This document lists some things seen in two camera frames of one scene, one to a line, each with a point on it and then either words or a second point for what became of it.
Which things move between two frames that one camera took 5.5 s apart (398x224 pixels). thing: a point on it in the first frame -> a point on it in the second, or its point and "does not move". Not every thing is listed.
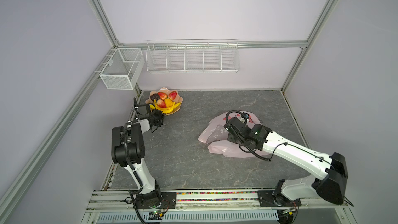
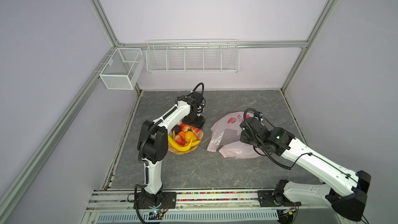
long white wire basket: (193, 56) does not move
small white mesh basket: (122, 68) does not move
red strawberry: (172, 95) -> (195, 129)
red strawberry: (162, 95) -> (184, 127)
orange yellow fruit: (168, 102) -> (189, 135)
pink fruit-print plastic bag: (215, 137) does not move
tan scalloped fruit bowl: (177, 99) -> (199, 135)
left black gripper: (161, 116) -> (199, 124)
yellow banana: (165, 110) -> (181, 148)
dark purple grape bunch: (154, 96) -> (176, 128)
